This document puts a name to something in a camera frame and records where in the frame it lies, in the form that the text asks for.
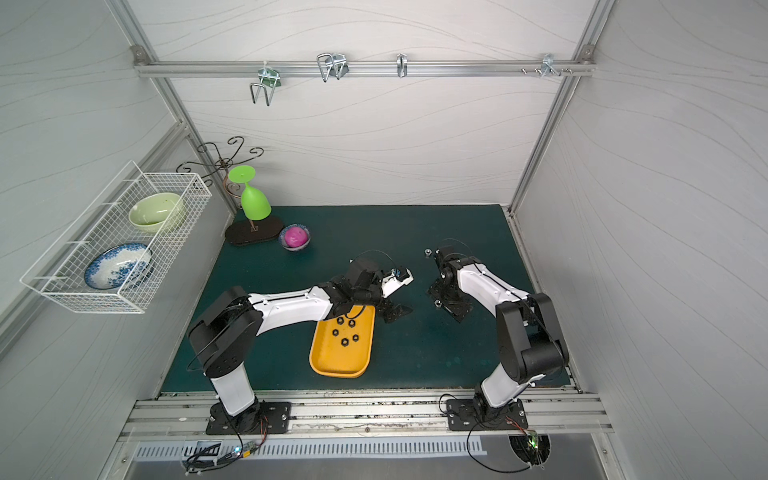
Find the metal hook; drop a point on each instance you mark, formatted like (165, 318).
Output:
(548, 67)
(268, 80)
(332, 65)

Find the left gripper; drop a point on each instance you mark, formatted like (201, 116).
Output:
(384, 302)

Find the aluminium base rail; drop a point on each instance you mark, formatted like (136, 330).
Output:
(364, 413)

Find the light green bowl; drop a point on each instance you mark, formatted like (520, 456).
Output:
(159, 213)

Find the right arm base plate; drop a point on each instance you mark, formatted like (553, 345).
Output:
(464, 415)

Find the white wire basket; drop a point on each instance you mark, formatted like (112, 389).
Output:
(58, 274)

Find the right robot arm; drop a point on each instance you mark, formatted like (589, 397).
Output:
(529, 336)

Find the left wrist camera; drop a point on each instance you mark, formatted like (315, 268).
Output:
(395, 280)

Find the green plastic goblet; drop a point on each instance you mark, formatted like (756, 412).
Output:
(253, 201)

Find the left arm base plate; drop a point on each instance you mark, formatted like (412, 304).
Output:
(271, 418)

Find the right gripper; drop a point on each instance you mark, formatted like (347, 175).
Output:
(447, 294)

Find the yellow plastic storage box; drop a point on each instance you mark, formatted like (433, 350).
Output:
(329, 358)

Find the black metal cup stand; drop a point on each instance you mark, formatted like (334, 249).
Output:
(243, 232)

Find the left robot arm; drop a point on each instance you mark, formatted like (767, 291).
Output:
(224, 334)

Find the metal hook middle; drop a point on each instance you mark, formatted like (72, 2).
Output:
(332, 65)

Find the aluminium crossbar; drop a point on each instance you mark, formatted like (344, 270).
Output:
(357, 69)

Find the purple ball in bowl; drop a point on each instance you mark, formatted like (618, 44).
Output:
(294, 237)

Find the metal bracket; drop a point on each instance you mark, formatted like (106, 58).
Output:
(401, 65)

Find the white slotted cable duct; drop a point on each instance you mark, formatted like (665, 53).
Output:
(317, 448)

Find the metal hook left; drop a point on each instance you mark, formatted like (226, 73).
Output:
(268, 80)

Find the blue white patterned bowl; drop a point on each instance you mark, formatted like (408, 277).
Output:
(125, 266)

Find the metal hook right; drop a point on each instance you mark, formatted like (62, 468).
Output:
(548, 67)

